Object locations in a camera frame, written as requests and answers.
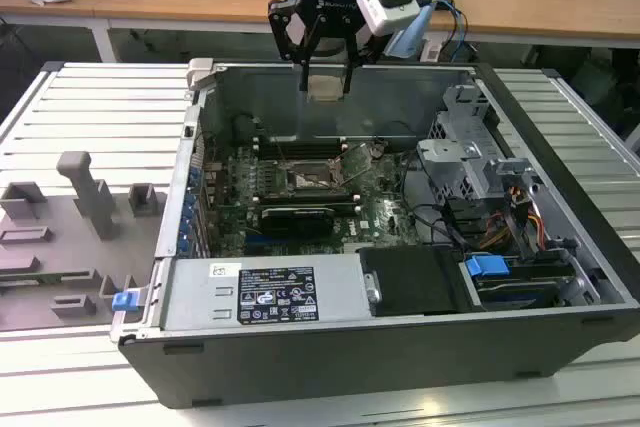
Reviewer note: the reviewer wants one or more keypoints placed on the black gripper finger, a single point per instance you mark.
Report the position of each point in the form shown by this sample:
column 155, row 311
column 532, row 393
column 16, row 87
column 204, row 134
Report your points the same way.
column 286, row 29
column 361, row 44

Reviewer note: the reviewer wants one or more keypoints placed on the silver square CPU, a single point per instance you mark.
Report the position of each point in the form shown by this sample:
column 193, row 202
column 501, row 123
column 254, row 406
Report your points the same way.
column 326, row 88

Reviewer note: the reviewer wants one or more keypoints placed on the black RAM slot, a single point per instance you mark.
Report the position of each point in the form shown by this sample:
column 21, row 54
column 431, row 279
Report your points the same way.
column 320, row 193
column 320, row 149
column 320, row 140
column 320, row 196
column 320, row 153
column 320, row 145
column 320, row 199

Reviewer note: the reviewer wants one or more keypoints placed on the CPU socket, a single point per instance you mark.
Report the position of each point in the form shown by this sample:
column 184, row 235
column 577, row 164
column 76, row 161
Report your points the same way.
column 307, row 179

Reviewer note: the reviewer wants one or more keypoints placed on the round coin battery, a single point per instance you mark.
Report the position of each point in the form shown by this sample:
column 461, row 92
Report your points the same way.
column 378, row 149

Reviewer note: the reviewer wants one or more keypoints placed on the metal disk bay cage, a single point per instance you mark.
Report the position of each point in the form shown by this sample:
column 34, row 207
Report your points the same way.
column 465, row 167

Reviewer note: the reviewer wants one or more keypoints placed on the green motherboard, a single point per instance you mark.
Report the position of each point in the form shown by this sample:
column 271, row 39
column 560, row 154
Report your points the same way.
column 395, row 224

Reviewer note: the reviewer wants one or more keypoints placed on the black graphics card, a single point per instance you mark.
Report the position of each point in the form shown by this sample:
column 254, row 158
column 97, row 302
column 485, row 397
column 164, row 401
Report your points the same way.
column 297, row 221

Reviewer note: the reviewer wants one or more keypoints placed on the black plastic shroud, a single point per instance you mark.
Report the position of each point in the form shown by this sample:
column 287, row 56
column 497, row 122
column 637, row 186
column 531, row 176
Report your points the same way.
column 415, row 282

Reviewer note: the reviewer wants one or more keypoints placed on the hard disk in blue carrier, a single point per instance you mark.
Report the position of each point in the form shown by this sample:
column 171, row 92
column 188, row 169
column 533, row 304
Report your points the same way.
column 484, row 266

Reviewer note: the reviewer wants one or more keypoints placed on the silver power supply unit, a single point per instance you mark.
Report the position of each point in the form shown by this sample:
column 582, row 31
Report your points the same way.
column 200, row 297

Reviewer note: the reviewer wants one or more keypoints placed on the grey parts rack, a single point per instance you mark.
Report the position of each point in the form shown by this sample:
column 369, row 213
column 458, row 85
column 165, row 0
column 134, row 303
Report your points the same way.
column 60, row 247

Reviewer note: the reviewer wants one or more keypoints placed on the blue case latch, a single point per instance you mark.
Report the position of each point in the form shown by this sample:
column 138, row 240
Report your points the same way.
column 125, row 301

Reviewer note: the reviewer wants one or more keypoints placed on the black open PC case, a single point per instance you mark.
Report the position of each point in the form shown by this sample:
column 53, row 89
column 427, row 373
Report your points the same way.
column 350, row 372

